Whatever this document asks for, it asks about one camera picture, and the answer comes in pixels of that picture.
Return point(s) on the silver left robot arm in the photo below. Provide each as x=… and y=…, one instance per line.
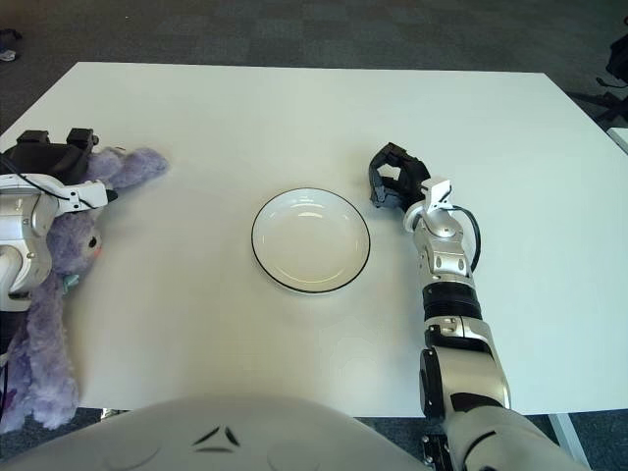
x=24, y=221

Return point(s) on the white sneaker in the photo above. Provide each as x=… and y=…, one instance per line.
x=6, y=55

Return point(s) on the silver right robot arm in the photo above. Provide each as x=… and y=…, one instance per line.
x=446, y=260

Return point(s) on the white table leg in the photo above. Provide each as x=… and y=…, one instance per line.
x=566, y=436

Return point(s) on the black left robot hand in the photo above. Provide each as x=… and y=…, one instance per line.
x=49, y=159

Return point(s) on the black tripod stand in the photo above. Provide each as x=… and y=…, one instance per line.
x=619, y=59

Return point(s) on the black office chair base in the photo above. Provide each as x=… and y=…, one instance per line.
x=12, y=34

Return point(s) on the white side table edge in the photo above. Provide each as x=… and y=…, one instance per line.
x=622, y=141

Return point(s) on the white plate with black rim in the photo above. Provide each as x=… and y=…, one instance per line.
x=311, y=240

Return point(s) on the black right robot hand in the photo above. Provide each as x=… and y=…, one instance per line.
x=412, y=181

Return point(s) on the purple plush bunny doll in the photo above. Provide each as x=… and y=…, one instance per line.
x=49, y=343

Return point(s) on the silver robot torso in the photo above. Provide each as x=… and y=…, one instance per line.
x=245, y=432

